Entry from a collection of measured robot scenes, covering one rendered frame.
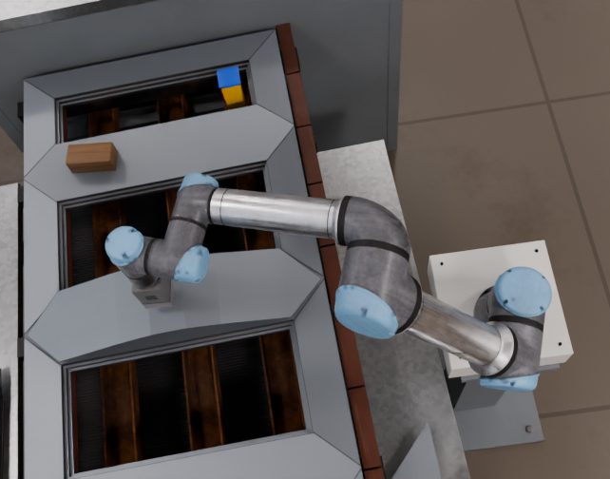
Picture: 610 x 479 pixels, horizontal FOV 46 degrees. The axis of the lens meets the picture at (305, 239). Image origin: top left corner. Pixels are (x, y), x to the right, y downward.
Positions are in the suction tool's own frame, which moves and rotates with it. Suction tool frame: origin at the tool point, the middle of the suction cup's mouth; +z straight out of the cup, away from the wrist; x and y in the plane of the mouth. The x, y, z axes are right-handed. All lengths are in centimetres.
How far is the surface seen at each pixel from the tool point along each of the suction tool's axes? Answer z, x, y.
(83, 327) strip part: 2.8, -20.5, 4.8
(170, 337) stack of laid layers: 6.9, -0.6, 7.7
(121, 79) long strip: 7, -17, -69
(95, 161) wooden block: 1.7, -20.6, -40.0
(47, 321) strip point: 5.3, -30.5, 1.8
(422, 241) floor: 92, 69, -49
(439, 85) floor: 92, 84, -119
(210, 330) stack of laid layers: 6.9, 9.0, 6.5
